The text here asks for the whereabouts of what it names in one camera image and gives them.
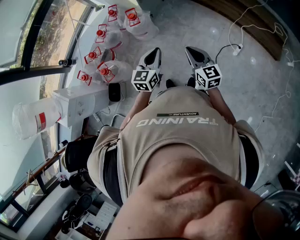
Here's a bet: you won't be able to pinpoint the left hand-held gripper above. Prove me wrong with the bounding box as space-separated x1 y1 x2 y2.
131 47 163 92

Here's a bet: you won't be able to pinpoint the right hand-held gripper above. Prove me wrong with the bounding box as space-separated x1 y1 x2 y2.
186 47 223 91

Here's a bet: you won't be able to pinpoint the person's left forearm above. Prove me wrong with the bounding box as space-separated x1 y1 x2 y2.
120 90 152 129

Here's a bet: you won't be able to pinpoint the person's right forearm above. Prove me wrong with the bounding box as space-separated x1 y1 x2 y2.
207 88 237 125

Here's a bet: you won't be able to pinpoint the group of red-capped water jugs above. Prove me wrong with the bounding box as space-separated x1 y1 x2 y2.
76 4 160 86

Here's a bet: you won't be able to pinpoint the white power strip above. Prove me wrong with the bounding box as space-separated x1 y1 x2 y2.
232 43 244 56

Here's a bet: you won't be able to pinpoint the black rounded box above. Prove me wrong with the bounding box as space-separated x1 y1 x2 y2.
108 82 122 103

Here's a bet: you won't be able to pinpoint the person's beige t-shirt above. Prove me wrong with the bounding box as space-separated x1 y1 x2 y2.
86 85 265 207

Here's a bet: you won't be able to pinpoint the white water dispenser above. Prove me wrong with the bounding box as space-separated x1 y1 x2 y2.
52 84 111 128

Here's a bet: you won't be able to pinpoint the dark-framed window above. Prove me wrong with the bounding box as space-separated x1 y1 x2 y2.
0 0 97 233

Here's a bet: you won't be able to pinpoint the wooden coat rack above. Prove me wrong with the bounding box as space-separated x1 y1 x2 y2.
11 135 86 199

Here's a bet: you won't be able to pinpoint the black round container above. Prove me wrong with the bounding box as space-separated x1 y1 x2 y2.
68 170 96 194

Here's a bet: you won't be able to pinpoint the person's face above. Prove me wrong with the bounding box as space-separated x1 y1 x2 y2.
105 159 300 240

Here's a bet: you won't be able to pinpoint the checkered cloth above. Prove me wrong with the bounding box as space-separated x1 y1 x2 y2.
289 170 300 187

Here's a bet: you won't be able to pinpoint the black and white machine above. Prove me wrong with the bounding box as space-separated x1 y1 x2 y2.
61 194 94 235

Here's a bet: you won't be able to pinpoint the person's eyeglasses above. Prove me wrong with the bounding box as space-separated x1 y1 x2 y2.
252 188 300 240

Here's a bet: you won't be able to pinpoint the black cable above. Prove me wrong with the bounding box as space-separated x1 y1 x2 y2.
215 44 235 64

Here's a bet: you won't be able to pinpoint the long white cable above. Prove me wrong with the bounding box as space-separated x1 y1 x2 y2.
227 0 289 53

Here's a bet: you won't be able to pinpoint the black cylindrical window handle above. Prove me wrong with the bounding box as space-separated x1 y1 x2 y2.
58 58 77 67

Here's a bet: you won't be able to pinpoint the thin white cable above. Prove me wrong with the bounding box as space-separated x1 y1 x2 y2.
254 45 296 133

